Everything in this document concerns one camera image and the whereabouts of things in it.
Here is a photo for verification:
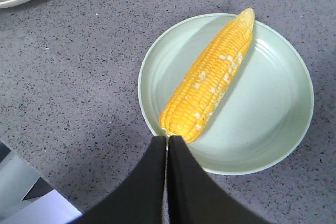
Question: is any yellow corn cob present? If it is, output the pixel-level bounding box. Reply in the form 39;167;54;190
159;7;255;143

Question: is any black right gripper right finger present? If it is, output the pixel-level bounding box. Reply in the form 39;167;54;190
167;136;268;223

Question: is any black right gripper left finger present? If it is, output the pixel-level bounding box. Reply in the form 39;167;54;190
72;136;166;223

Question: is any light green round plate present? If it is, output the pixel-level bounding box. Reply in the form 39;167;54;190
138;14;314;175

